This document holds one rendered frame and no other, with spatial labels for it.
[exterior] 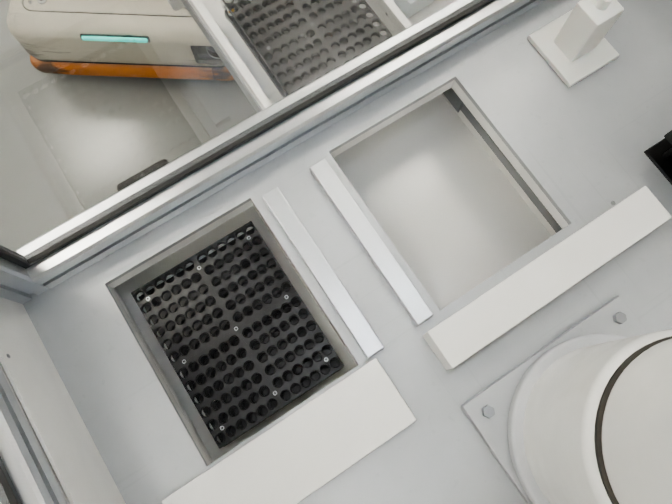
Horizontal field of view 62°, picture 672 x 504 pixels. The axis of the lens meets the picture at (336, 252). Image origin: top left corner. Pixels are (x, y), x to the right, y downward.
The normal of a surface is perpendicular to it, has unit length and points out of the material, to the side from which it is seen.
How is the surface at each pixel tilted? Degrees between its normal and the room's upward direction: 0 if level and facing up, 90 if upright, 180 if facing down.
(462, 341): 0
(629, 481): 85
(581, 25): 90
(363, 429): 0
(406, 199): 0
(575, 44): 90
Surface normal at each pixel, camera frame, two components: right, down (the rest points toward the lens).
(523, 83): 0.01, -0.25
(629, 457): -1.00, 0.06
